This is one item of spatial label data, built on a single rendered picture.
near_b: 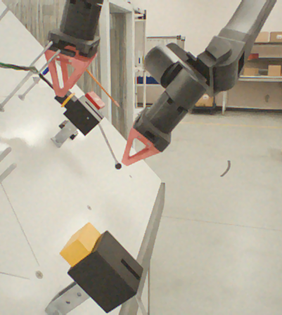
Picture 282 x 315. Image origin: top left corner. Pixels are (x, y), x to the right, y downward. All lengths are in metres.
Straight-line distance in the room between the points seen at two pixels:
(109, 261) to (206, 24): 8.56
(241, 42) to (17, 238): 0.46
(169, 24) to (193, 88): 8.40
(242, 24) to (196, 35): 8.16
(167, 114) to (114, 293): 0.33
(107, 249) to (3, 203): 0.16
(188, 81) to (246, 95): 8.20
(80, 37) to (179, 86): 0.18
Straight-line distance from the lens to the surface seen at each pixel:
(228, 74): 0.61
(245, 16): 0.69
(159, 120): 0.59
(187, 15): 8.90
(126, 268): 0.37
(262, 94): 8.78
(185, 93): 0.58
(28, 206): 0.48
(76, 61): 0.55
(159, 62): 0.62
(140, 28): 3.95
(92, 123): 0.61
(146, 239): 0.67
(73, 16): 0.56
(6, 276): 0.40
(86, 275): 0.36
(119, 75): 1.74
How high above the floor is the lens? 1.20
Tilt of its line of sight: 17 degrees down
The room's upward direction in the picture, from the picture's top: straight up
